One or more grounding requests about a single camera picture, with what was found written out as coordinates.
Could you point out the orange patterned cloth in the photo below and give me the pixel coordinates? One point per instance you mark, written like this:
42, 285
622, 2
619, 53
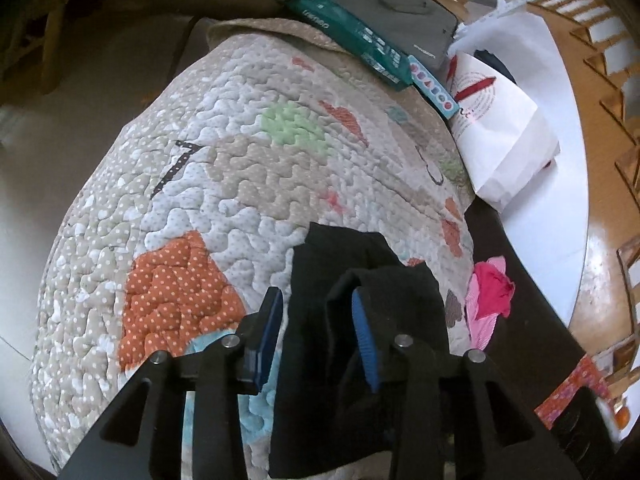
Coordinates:
575, 385

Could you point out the wooden chair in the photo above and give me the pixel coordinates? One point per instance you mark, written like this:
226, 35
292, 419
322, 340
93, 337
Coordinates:
45, 25

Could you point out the blue box with coloured dots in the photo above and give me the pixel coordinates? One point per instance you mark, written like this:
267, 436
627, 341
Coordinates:
434, 89

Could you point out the black pants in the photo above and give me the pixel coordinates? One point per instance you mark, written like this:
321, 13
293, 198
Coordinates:
320, 310

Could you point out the dark grey pouch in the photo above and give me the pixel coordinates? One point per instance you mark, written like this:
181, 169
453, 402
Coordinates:
395, 10

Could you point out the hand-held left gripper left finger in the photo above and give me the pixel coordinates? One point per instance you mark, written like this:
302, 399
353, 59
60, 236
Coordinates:
266, 341

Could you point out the quilted patchwork mat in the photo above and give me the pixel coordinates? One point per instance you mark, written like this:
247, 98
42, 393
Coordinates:
240, 185

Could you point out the green cardboard box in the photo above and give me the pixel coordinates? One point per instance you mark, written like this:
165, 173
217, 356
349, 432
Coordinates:
345, 25

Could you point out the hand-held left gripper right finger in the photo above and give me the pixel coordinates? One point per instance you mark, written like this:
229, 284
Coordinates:
365, 345

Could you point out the wooden rack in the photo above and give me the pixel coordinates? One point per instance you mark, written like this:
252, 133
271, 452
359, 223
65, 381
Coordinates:
600, 50

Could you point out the white paper bag red print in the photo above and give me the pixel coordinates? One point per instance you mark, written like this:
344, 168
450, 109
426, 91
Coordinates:
505, 135

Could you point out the white round table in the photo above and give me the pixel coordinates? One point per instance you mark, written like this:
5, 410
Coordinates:
555, 220

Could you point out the pink cloth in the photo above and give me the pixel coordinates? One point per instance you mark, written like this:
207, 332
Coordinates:
490, 290

